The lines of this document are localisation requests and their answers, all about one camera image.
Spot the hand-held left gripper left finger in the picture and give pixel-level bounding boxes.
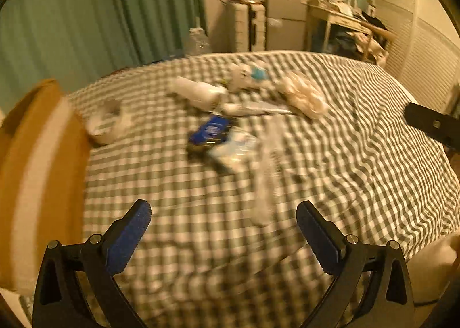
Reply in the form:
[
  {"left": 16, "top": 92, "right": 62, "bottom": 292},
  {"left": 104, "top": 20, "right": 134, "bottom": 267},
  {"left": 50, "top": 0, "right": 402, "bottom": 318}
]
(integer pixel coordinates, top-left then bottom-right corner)
[{"left": 32, "top": 199, "right": 152, "bottom": 328}]

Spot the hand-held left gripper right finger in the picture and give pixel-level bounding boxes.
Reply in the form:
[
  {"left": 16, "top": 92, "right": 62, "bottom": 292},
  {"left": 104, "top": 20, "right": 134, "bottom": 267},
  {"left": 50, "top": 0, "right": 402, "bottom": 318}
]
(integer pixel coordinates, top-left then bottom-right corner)
[{"left": 295, "top": 201, "right": 415, "bottom": 328}]

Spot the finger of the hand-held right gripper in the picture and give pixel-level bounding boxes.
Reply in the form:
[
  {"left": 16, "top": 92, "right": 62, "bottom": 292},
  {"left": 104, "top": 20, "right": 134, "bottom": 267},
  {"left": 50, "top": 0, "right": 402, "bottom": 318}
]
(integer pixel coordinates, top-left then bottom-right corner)
[{"left": 403, "top": 102, "right": 460, "bottom": 152}]

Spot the white tape roll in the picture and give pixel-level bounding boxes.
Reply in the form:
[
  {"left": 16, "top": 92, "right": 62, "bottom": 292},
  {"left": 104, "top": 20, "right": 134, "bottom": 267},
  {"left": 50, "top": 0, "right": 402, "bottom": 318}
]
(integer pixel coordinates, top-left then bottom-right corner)
[{"left": 84, "top": 98, "right": 132, "bottom": 145}]

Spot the brown cardboard box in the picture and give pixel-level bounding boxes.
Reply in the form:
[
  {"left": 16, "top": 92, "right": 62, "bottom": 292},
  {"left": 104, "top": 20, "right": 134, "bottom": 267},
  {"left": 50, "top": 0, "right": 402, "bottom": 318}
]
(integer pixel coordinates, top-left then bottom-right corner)
[{"left": 0, "top": 78, "right": 90, "bottom": 293}]

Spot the clear plastic bag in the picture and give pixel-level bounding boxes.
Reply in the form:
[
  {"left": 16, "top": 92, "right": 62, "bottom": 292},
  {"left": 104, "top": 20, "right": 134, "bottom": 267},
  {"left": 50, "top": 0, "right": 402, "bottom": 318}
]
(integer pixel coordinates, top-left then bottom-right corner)
[{"left": 248, "top": 116, "right": 288, "bottom": 226}]

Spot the white louvred wardrobe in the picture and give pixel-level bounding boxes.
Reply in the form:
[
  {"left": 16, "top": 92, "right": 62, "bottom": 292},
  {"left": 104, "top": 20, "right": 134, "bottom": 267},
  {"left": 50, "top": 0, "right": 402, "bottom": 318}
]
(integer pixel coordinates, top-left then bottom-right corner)
[{"left": 374, "top": 0, "right": 460, "bottom": 106}]

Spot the cream cloth bundle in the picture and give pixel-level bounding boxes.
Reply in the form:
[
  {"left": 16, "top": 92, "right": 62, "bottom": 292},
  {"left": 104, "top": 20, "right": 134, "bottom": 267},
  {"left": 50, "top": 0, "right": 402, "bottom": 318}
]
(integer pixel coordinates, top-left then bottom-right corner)
[{"left": 354, "top": 32, "right": 390, "bottom": 66}]

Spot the black bag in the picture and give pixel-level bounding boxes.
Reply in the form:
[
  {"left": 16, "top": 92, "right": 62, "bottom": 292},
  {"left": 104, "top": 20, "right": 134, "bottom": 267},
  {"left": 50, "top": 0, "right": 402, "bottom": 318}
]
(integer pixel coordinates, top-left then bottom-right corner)
[{"left": 363, "top": 12, "right": 389, "bottom": 32}]

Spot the white blue small packet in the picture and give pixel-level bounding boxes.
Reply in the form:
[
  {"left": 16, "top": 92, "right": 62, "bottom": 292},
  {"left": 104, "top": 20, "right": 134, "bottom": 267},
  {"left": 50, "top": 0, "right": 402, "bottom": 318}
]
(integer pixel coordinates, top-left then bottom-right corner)
[{"left": 210, "top": 129, "right": 257, "bottom": 172}]

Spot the cream blanket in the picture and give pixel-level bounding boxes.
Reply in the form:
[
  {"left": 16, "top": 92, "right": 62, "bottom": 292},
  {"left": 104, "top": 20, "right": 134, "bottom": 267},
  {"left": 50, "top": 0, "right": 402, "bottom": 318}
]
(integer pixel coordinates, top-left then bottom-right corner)
[{"left": 410, "top": 231, "right": 460, "bottom": 310}]

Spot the dark blue packet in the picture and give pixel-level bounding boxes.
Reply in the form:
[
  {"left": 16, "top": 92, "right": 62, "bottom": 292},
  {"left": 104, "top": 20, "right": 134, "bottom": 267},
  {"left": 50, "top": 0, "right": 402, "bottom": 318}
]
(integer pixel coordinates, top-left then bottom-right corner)
[{"left": 187, "top": 114, "right": 232, "bottom": 153}]

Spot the bag of cotton balls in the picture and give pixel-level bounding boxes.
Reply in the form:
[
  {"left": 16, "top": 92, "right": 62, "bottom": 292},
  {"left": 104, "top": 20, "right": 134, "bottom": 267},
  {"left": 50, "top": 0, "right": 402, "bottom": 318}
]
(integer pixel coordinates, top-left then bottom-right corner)
[{"left": 277, "top": 71, "right": 329, "bottom": 120}]

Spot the cream wooden vanity desk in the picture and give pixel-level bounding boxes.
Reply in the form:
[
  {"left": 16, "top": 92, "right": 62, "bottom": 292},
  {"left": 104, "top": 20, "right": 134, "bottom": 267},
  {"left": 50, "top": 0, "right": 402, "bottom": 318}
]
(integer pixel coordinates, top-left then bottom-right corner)
[{"left": 309, "top": 3, "right": 396, "bottom": 61}]

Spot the white tube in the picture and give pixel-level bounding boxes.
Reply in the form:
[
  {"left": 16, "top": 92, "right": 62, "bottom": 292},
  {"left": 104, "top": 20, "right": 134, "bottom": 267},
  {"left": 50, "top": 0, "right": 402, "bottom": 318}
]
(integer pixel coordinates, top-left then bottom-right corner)
[{"left": 219, "top": 100, "right": 292, "bottom": 117}]

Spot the crushed plastic bottle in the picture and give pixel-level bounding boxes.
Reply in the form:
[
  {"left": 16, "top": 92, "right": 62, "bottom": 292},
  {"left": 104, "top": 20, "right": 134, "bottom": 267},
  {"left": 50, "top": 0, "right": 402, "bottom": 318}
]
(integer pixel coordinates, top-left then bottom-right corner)
[{"left": 169, "top": 76, "right": 229, "bottom": 111}]

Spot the grey mini fridge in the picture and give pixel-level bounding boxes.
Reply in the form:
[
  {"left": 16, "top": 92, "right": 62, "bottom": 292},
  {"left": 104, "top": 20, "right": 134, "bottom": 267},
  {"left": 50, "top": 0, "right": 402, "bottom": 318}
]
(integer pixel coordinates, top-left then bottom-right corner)
[{"left": 266, "top": 0, "right": 310, "bottom": 52}]

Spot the white teal packet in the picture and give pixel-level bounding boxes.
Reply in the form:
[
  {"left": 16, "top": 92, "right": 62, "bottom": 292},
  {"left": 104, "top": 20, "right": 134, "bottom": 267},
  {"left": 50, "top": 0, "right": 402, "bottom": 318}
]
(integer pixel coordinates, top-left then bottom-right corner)
[{"left": 228, "top": 62, "right": 274, "bottom": 93}]

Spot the large clear water bottle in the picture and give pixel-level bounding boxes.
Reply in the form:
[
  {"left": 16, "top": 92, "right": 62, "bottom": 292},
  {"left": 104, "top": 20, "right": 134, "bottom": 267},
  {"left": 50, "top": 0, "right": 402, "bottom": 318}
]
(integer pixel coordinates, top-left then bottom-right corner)
[{"left": 187, "top": 26, "right": 211, "bottom": 57}]

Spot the white suitcase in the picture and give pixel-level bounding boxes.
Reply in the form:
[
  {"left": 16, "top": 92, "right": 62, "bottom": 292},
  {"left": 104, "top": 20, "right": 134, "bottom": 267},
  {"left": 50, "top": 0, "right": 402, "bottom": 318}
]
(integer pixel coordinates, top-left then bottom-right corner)
[{"left": 230, "top": 3, "right": 267, "bottom": 53}]

